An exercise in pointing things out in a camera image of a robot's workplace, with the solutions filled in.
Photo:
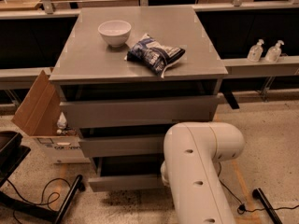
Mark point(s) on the grey drawer cabinet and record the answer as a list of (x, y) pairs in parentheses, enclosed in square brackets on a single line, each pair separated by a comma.
[(91, 70)]

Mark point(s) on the white bottle in box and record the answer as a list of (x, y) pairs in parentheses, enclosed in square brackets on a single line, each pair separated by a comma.
[(62, 122)]

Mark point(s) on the grey metal rail frame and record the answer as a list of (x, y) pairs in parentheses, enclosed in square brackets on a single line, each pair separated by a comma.
[(266, 12)]

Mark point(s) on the black stand leg right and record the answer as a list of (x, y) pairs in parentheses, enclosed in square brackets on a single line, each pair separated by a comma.
[(259, 195)]

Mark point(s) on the clear pump bottle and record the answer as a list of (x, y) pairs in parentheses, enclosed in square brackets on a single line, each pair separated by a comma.
[(256, 51), (274, 52)]

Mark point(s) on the grey drawer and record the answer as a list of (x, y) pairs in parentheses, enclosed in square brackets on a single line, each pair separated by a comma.
[(122, 145), (135, 112), (127, 172)]

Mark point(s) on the white ceramic bowl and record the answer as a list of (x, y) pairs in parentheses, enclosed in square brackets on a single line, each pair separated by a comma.
[(115, 33)]

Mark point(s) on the grey middle drawer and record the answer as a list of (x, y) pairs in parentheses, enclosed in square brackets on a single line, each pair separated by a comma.
[(122, 145)]

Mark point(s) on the left clear pump bottle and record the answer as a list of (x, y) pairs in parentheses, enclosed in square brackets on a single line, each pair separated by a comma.
[(256, 51)]

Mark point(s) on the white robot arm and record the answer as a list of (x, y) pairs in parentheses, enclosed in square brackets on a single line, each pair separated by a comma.
[(190, 151)]

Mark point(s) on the grey bottom drawer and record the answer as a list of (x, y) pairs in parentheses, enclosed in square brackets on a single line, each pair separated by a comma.
[(127, 172)]

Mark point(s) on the black stand base left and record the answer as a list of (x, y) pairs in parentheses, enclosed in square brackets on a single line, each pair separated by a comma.
[(37, 209)]

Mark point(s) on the right clear pump bottle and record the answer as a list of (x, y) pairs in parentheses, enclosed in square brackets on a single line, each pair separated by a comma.
[(274, 52)]

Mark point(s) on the open cardboard box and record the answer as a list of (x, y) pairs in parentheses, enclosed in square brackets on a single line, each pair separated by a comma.
[(37, 117)]

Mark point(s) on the blue white snack bag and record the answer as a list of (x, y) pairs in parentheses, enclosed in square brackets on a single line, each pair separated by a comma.
[(156, 57)]

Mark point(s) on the grey top drawer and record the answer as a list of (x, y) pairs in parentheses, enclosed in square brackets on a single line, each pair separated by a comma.
[(135, 112)]

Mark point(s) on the black bin left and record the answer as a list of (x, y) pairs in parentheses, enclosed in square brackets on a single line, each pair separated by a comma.
[(12, 153)]

